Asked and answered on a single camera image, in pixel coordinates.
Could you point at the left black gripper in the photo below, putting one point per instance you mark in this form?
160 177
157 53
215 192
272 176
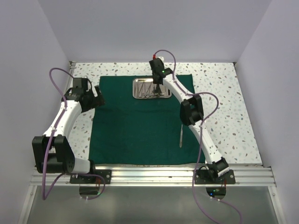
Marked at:
97 101

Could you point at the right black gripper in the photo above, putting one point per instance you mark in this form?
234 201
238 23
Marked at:
153 80

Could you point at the green surgical cloth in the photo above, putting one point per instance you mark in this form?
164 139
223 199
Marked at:
139 131

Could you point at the steel scalpel handle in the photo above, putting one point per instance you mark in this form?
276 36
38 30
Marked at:
181 137

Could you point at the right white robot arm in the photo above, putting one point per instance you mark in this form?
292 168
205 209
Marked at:
191 115

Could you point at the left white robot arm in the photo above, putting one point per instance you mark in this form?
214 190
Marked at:
52 151

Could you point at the steel scissors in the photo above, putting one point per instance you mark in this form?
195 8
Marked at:
147 91

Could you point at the steel instrument tray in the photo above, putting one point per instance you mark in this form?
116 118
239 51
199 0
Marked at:
144 88

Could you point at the steel tweezers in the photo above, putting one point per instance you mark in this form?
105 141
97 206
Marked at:
140 89

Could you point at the aluminium left side rail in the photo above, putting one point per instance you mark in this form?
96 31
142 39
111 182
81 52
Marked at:
42 143

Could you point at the aluminium rail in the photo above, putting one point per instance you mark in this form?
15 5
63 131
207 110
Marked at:
182 175
42 143

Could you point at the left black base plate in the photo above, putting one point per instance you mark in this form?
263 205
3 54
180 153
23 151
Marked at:
99 177

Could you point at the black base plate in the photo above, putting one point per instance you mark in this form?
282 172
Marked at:
203 176
99 177

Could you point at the aluminium front rail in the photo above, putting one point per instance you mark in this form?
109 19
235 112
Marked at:
182 175

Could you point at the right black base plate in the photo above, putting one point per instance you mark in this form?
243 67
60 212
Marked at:
203 176

